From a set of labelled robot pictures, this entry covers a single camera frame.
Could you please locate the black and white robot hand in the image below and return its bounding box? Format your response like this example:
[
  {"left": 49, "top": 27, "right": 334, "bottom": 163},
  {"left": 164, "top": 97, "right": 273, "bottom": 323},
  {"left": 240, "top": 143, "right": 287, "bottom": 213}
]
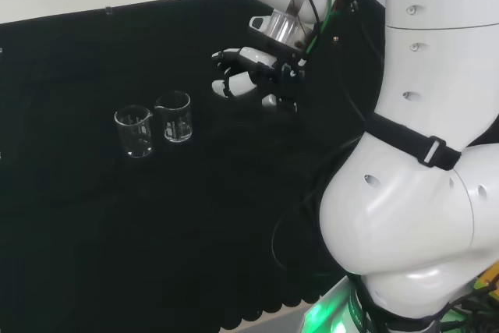
[{"left": 210, "top": 46, "right": 307, "bottom": 114}]

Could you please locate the clear glass beaker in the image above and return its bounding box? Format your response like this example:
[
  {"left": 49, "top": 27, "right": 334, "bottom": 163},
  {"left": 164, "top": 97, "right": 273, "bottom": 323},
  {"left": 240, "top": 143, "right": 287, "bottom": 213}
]
[
  {"left": 113, "top": 104, "right": 154, "bottom": 159},
  {"left": 154, "top": 90, "right": 195, "bottom": 143}
]

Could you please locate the black bench cloth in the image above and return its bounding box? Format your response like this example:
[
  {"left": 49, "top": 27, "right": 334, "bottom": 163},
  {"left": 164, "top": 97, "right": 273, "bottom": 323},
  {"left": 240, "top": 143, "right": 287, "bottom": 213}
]
[{"left": 0, "top": 0, "right": 499, "bottom": 332}]

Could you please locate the yellow stop button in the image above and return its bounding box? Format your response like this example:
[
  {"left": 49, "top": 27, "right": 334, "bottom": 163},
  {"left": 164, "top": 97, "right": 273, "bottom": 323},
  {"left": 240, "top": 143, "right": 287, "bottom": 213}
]
[{"left": 476, "top": 257, "right": 499, "bottom": 293}]

